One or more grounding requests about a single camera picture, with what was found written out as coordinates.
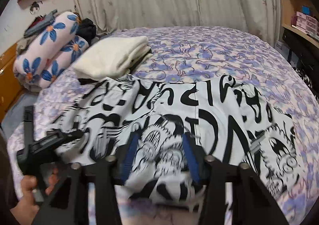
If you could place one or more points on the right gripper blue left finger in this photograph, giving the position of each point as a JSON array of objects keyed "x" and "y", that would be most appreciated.
[{"x": 125, "y": 157}]

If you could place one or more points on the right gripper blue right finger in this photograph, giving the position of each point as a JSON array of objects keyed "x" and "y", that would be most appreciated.
[{"x": 195, "y": 155}]

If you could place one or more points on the black white graffiti jacket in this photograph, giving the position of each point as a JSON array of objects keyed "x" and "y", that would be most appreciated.
[{"x": 176, "y": 126}]

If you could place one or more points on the grey clothes pile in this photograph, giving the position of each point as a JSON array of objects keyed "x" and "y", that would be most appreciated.
[{"x": 40, "y": 23}]

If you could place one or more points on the black clothing bundle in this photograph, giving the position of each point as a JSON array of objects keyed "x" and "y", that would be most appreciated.
[{"x": 87, "y": 30}]

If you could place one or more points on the person left hand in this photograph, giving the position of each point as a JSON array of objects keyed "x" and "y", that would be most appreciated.
[{"x": 26, "y": 209}]

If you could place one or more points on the orange wooden bedside cabinet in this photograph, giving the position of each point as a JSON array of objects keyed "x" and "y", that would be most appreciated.
[{"x": 10, "y": 87}]

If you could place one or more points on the cream folded fleece garment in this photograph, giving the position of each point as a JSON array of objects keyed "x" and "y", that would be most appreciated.
[{"x": 110, "y": 57}]

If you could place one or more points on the pink blue flower rolled quilt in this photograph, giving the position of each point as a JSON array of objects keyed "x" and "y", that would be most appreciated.
[{"x": 50, "y": 53}]

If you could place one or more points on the purple cat print blanket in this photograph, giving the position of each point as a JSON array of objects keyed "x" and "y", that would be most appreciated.
[{"x": 189, "y": 54}]

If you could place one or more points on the black white patterned cloth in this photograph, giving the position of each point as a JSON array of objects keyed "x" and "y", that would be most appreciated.
[{"x": 306, "y": 79}]

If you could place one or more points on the pink drawer boxes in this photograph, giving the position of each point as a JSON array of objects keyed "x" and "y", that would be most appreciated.
[{"x": 305, "y": 23}]

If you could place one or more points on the wooden shelf unit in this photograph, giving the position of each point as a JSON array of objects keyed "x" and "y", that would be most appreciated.
[{"x": 288, "y": 9}]

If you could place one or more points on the cartoon face wall sticker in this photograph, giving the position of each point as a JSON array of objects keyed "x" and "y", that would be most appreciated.
[{"x": 35, "y": 8}]

